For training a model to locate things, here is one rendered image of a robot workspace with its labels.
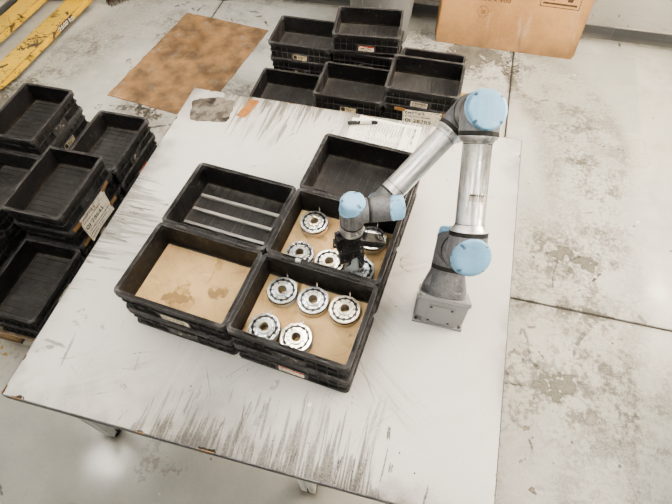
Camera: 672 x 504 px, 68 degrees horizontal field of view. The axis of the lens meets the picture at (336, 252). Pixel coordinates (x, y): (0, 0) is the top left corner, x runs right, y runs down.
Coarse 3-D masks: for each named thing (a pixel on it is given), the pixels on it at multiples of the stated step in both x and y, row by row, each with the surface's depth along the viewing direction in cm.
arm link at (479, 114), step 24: (480, 96) 138; (456, 120) 151; (480, 120) 138; (504, 120) 139; (480, 144) 142; (480, 168) 143; (480, 192) 145; (456, 216) 150; (480, 216) 146; (456, 240) 148; (480, 240) 145; (456, 264) 147; (480, 264) 147
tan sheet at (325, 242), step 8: (296, 224) 186; (328, 224) 186; (336, 224) 186; (296, 232) 184; (328, 232) 184; (288, 240) 182; (296, 240) 182; (304, 240) 182; (312, 240) 182; (320, 240) 182; (328, 240) 182; (320, 248) 180; (328, 248) 180; (368, 256) 177; (376, 256) 177; (384, 256) 177; (344, 264) 176; (376, 264) 176; (376, 272) 174
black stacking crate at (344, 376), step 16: (272, 272) 174; (288, 272) 170; (304, 272) 166; (256, 288) 166; (336, 288) 168; (352, 288) 164; (368, 288) 160; (240, 320) 159; (368, 320) 164; (272, 352) 155; (320, 368) 154; (352, 368) 155
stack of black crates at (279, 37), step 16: (288, 16) 322; (272, 32) 313; (288, 32) 330; (304, 32) 328; (320, 32) 325; (272, 48) 312; (288, 48) 309; (304, 48) 305; (320, 48) 303; (272, 64) 322; (288, 64) 318; (304, 64) 314; (320, 64) 312
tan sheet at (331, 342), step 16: (304, 288) 171; (256, 304) 168; (288, 320) 164; (304, 320) 164; (320, 320) 164; (320, 336) 161; (336, 336) 161; (352, 336) 161; (320, 352) 158; (336, 352) 158
